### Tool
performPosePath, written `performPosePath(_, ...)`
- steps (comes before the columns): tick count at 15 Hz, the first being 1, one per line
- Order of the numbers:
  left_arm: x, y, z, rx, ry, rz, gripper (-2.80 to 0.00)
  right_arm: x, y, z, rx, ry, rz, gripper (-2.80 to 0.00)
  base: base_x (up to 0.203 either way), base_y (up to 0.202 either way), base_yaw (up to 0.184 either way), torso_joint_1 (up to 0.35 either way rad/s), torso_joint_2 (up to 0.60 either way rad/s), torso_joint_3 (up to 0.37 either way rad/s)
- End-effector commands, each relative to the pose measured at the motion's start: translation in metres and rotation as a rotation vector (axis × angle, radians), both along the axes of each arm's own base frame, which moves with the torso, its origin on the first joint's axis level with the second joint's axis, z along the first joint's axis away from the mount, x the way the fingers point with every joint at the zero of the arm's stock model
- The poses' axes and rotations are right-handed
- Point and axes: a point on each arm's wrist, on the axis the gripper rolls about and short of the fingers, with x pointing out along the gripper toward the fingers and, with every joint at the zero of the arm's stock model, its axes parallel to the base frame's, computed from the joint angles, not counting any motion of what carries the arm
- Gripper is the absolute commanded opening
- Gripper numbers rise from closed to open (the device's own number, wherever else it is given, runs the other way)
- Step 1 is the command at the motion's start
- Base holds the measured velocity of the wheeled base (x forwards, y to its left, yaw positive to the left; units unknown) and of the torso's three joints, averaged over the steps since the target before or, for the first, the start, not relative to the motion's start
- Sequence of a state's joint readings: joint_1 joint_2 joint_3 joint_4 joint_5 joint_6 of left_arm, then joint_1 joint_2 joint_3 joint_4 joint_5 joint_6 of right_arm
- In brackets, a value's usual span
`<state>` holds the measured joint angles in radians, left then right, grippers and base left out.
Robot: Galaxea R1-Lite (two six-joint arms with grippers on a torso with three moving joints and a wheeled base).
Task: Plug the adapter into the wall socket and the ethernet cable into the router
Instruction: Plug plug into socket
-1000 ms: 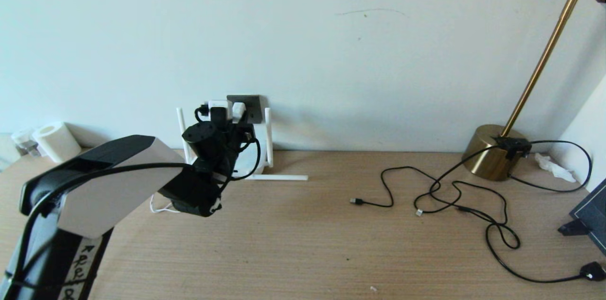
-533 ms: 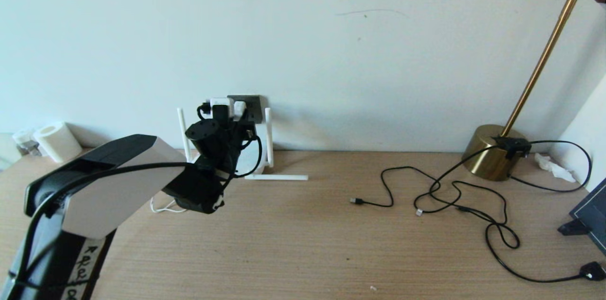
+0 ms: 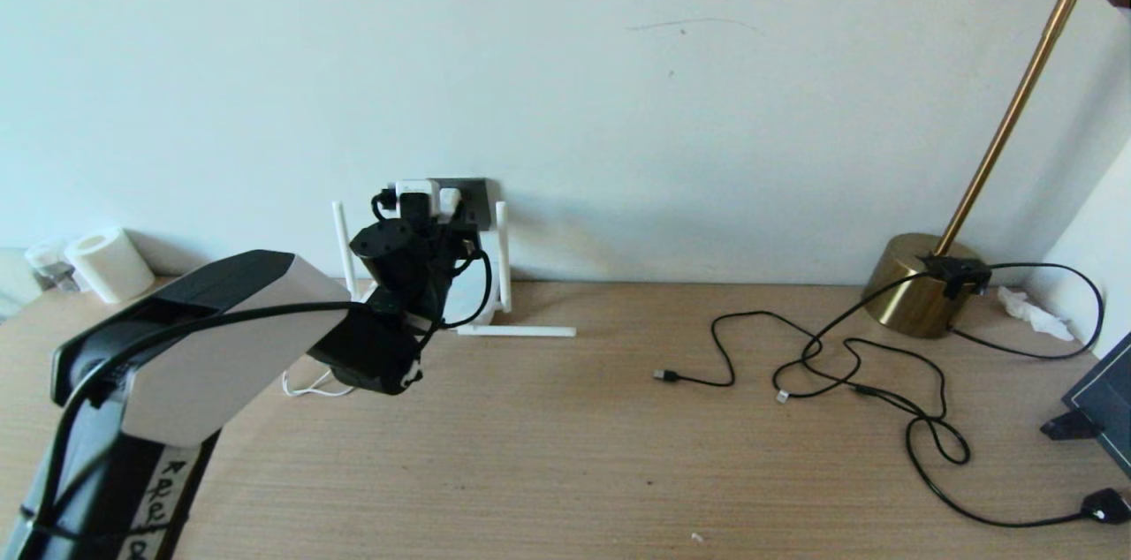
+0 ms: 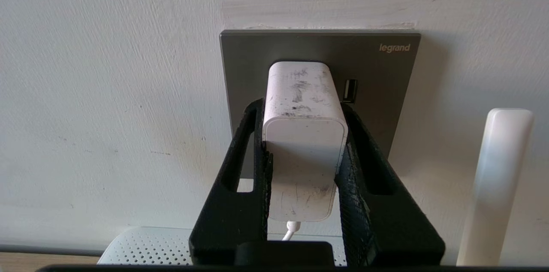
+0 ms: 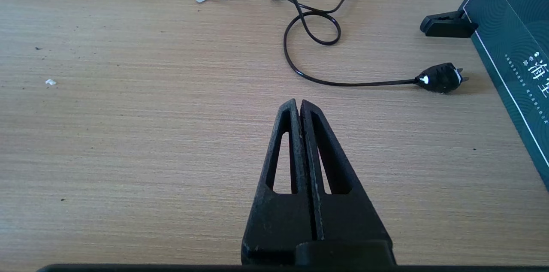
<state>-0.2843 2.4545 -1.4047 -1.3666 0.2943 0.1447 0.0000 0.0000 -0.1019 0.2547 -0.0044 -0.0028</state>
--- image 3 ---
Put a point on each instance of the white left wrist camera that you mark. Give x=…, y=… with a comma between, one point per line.
x=415, y=187

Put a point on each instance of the brass desk lamp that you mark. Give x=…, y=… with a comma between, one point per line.
x=910, y=286

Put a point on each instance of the clear plastic jar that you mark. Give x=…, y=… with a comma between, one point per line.
x=49, y=262

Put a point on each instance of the grey wall socket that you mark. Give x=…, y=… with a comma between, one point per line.
x=479, y=193

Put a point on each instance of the white paper roll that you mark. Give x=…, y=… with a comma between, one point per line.
x=108, y=267

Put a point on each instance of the white router with antennas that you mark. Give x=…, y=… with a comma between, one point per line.
x=530, y=331

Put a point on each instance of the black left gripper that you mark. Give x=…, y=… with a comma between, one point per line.
x=433, y=273

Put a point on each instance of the dark teal printed box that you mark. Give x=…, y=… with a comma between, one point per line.
x=1109, y=405

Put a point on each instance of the crumpled white tissue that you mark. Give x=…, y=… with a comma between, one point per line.
x=1032, y=313

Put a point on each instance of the black clip stand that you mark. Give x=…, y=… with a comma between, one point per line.
x=1071, y=426

